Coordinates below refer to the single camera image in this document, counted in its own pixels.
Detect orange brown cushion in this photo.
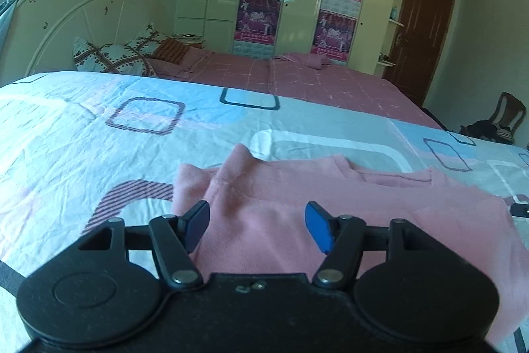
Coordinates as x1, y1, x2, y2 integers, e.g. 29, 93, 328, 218
152, 38, 191, 65

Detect dark clothes pile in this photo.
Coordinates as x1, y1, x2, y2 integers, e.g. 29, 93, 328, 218
460, 120, 517, 146

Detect white corner shelves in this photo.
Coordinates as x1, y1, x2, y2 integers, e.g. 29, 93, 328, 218
375, 0, 414, 69

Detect folded pink cloth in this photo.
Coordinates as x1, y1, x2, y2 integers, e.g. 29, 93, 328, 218
275, 52, 332, 70

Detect pink checked bed sheet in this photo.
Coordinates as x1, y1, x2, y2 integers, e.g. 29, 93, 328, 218
144, 49, 446, 130

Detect patterned white pillow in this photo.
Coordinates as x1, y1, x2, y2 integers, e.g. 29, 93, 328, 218
73, 38, 158, 77
124, 22, 174, 57

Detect stack of books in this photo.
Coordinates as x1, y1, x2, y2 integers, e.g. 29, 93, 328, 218
171, 32, 206, 46

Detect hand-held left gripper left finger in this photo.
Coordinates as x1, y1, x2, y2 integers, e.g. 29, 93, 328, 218
78, 201, 211, 291

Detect pink sweater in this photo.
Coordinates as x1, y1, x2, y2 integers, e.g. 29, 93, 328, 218
171, 143, 522, 350

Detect patterned blue bed sheet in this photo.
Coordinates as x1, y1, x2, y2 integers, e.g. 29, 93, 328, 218
0, 71, 529, 298

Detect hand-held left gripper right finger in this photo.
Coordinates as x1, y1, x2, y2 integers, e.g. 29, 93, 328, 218
305, 201, 430, 291

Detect white round headboard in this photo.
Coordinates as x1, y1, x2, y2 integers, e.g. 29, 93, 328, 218
25, 0, 171, 77

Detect brown wooden chair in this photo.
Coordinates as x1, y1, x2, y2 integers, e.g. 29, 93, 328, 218
490, 92, 528, 144

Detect brown wooden door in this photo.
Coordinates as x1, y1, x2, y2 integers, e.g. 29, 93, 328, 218
381, 0, 458, 108

